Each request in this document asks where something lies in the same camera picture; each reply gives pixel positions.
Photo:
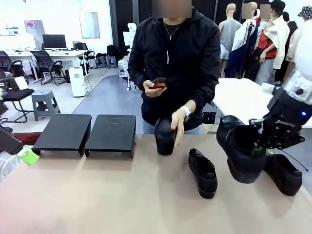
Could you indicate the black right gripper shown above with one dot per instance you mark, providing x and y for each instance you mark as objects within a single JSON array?
[{"x": 285, "y": 117}]

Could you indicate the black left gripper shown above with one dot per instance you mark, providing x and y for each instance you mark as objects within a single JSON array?
[{"x": 7, "y": 142}]

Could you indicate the black leather loafer shoe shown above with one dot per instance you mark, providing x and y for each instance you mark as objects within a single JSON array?
[
  {"x": 164, "y": 143},
  {"x": 241, "y": 165},
  {"x": 287, "y": 185},
  {"x": 195, "y": 158}
]

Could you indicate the wooden shoe brush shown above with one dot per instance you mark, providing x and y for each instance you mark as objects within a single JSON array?
[{"x": 159, "y": 81}]

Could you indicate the person's left forearm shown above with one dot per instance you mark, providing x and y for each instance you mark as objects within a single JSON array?
[{"x": 204, "y": 97}]

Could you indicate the person's right forearm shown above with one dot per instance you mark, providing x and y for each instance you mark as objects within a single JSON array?
[{"x": 139, "y": 80}]

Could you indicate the black shoe stand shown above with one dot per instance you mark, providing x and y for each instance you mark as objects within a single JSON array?
[
  {"x": 109, "y": 131},
  {"x": 63, "y": 131}
]

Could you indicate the person's left hand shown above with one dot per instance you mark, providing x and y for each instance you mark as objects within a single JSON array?
[{"x": 178, "y": 122}]

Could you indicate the person's right hand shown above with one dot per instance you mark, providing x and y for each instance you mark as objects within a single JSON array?
[{"x": 151, "y": 92}]

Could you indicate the red cloth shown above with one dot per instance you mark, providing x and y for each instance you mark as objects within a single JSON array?
[{"x": 26, "y": 137}]

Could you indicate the white plastic sheet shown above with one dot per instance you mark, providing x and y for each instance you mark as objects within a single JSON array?
[{"x": 5, "y": 168}]

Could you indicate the grey plastic stool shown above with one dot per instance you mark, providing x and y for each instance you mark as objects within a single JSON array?
[
  {"x": 102, "y": 62},
  {"x": 112, "y": 61},
  {"x": 45, "y": 104}
]

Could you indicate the black office chair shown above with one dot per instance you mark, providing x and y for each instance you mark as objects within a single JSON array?
[
  {"x": 17, "y": 93},
  {"x": 84, "y": 50},
  {"x": 9, "y": 65},
  {"x": 46, "y": 63}
]

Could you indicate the white wristwatch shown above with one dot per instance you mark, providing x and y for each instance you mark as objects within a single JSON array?
[{"x": 186, "y": 111}]

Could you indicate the mannequin in red top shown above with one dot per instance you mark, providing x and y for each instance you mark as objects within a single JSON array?
[{"x": 264, "y": 46}]

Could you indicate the white air purifier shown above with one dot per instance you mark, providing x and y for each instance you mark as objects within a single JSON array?
[{"x": 78, "y": 81}]

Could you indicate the mannequin in white navy jacket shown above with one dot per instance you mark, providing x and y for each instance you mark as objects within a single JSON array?
[{"x": 240, "y": 44}]

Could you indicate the mannequin in cream jacket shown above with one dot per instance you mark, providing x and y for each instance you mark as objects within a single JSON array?
[{"x": 280, "y": 41}]

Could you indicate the mannequin in grey tank top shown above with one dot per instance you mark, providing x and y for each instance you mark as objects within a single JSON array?
[{"x": 230, "y": 31}]

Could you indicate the long white office desk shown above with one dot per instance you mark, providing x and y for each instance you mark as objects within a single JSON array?
[{"x": 61, "y": 52}]

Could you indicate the person in black jacket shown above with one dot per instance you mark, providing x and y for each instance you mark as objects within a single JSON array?
[{"x": 170, "y": 61}]

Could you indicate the black computer monitor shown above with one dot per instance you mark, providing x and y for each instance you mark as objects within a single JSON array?
[{"x": 54, "y": 41}]

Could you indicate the lit computer case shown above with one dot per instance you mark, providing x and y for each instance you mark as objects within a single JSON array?
[{"x": 122, "y": 68}]

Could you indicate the black backpack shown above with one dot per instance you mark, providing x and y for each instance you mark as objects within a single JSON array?
[{"x": 112, "y": 50}]

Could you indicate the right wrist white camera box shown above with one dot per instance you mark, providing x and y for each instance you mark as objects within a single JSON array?
[{"x": 268, "y": 88}]

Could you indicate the grey wall cabinet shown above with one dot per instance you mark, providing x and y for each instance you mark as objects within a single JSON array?
[{"x": 89, "y": 24}]

